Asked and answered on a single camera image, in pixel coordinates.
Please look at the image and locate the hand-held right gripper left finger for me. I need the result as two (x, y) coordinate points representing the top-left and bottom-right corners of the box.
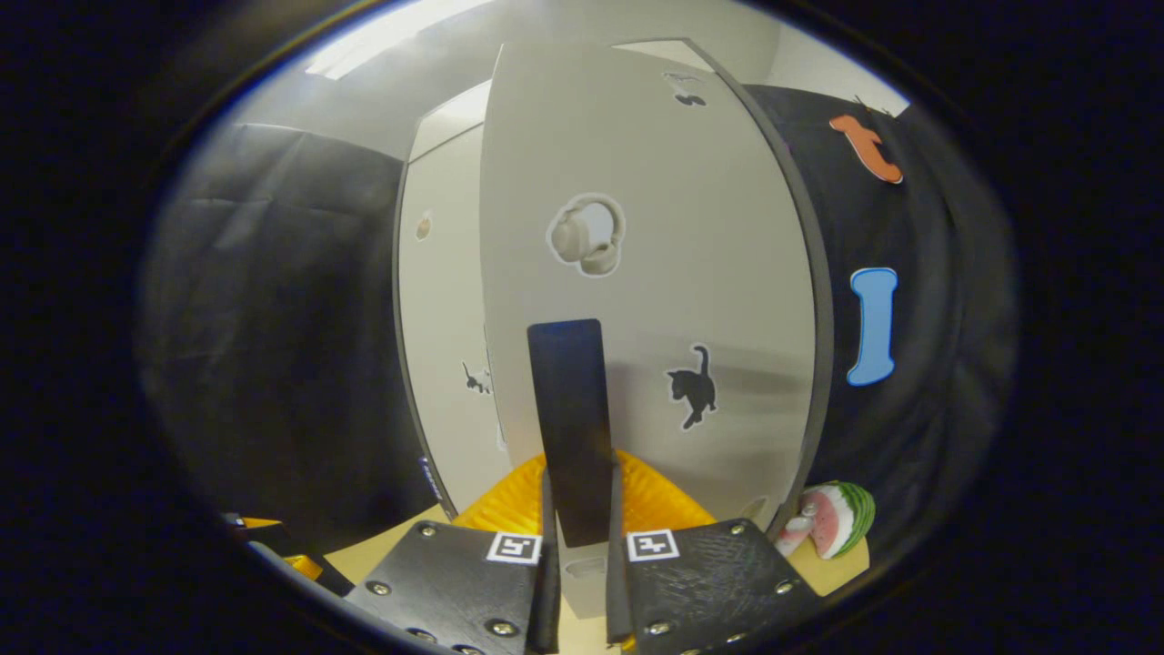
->
(344, 452), (563, 655)

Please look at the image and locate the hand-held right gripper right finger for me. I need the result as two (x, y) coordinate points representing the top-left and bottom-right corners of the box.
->
(605, 450), (824, 655)

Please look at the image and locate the beige door with camera sticker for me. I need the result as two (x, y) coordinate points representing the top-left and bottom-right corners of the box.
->
(397, 123), (510, 515)

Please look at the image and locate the beige door with headphones sticker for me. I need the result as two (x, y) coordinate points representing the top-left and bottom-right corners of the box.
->
(479, 41), (817, 620)

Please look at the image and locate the beige double-door shoe cabinet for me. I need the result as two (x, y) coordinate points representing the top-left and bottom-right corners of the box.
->
(393, 36), (836, 620)

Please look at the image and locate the small pink white toy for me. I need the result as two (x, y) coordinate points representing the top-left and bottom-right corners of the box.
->
(775, 515), (817, 558)

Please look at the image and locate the watermelon slice toy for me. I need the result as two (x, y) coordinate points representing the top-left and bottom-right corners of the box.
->
(800, 482), (877, 559)

